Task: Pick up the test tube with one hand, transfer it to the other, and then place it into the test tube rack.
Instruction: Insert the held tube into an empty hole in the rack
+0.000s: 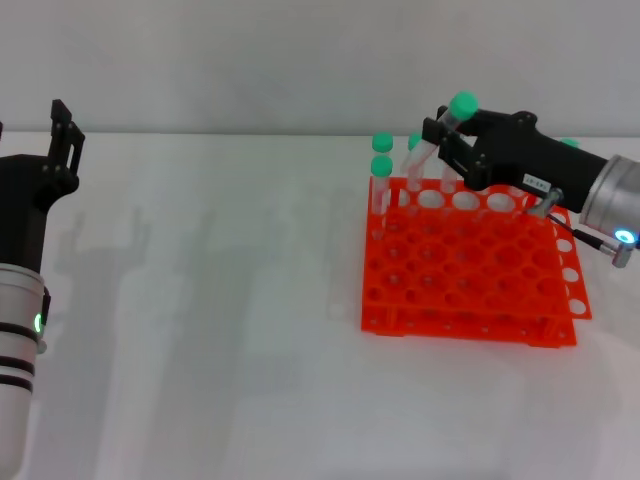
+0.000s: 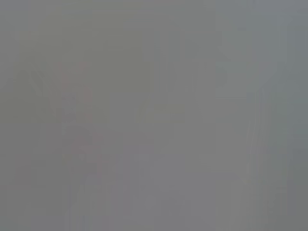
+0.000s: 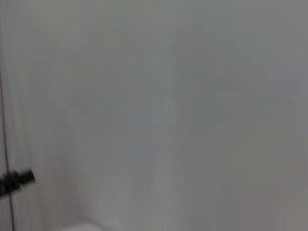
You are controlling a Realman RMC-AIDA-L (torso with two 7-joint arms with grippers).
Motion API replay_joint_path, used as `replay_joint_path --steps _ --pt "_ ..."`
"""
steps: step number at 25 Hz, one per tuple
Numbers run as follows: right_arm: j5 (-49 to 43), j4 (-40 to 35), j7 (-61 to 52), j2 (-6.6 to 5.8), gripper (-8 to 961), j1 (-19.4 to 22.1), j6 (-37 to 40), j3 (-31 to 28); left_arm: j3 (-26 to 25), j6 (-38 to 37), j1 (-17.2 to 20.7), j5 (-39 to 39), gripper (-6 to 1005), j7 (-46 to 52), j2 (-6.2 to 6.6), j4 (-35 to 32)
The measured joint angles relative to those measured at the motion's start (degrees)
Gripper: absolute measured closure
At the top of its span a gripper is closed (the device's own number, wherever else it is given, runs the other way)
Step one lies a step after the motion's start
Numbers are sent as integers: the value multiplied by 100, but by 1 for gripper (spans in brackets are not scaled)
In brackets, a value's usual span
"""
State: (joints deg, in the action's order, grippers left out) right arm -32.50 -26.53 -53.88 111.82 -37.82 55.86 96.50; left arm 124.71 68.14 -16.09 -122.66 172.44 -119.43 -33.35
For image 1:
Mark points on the orange test tube rack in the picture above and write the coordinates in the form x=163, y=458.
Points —
x=450, y=280

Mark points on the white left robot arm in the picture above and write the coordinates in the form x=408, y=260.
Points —
x=15, y=350

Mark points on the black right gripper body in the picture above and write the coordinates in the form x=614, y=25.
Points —
x=520, y=150

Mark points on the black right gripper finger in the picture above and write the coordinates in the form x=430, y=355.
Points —
x=474, y=125
x=452, y=150

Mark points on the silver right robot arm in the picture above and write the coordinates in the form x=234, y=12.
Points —
x=617, y=200

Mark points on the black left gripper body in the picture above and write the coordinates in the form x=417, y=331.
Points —
x=20, y=210

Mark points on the clear tube with green cap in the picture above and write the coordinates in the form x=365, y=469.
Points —
x=462, y=106
x=413, y=142
x=381, y=166
x=382, y=141
x=450, y=180
x=568, y=143

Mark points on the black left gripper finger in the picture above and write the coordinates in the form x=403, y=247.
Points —
x=65, y=145

